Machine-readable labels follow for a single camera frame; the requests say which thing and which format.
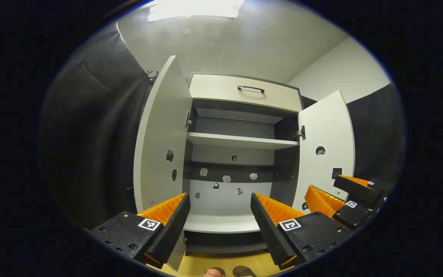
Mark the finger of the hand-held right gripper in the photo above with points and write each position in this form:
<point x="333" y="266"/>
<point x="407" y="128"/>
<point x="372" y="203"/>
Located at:
<point x="354" y="215"/>
<point x="360" y="192"/>

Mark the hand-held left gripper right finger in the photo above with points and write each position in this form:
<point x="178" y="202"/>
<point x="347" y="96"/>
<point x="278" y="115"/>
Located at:
<point x="269" y="234"/>

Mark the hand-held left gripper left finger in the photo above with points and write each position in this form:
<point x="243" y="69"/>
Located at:
<point x="171" y="231"/>

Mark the brown shoe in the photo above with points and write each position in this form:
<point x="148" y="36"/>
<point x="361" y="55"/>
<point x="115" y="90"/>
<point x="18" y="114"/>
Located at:
<point x="242" y="272"/>

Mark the white and grey shoe cabinet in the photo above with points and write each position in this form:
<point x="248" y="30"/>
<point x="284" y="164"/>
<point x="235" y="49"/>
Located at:
<point x="237" y="127"/>

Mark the metal door hinge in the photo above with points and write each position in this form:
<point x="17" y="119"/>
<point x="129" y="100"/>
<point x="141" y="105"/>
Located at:
<point x="188" y="119"/>
<point x="299" y="133"/>

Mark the white cabinet shelf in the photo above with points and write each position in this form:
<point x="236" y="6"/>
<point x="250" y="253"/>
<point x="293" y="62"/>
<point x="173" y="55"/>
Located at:
<point x="240" y="141"/>

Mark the white cabinet drawer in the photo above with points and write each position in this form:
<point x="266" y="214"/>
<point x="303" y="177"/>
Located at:
<point x="221" y="90"/>

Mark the black backdrop cloth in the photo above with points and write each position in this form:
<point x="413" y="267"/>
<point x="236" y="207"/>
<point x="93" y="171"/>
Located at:
<point x="375" y="130"/>
<point x="90" y="134"/>

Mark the metal cloth clip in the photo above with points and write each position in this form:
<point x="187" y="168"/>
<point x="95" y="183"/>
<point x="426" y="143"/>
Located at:
<point x="149" y="74"/>
<point x="155" y="75"/>

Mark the ceiling light panel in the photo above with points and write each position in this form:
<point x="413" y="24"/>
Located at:
<point x="194" y="8"/>

